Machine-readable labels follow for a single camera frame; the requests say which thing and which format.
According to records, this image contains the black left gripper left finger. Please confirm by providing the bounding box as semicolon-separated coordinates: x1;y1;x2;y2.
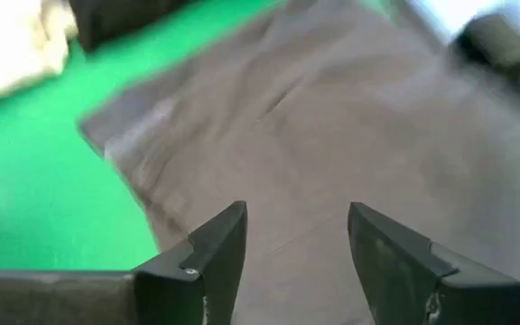
0;200;248;325

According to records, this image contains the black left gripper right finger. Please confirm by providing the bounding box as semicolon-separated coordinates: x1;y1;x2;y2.
348;201;520;325

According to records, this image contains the dark grey garment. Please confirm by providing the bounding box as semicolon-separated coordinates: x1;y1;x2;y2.
78;0;520;325

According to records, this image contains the black garment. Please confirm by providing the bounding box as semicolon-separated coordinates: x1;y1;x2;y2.
68;0;193;53

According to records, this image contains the beige garment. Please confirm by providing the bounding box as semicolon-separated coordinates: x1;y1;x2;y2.
0;0;79;106

